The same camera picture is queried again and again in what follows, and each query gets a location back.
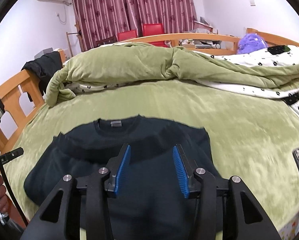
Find dark navy sweatshirt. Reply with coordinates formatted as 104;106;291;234
24;115;219;239

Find person's left hand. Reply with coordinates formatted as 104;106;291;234
0;175;9;213

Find green plush bed sheet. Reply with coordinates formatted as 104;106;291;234
5;79;299;239

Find black jacket on headboard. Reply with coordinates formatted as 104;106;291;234
22;51;63;96

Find wooden coat rack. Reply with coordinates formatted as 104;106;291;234
66;21;86;57

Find black remote on duvet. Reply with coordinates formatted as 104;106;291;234
268;45;290;55

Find purple plush toy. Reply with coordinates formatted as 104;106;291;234
237;33;268;54

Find green floral duvet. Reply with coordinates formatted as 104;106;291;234
45;42;299;118

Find cluttered desk items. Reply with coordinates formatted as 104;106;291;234
178;16;236;51

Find maroon floral curtain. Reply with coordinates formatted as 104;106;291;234
72;0;197;50

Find wooden bed frame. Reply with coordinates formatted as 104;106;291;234
0;27;299;153

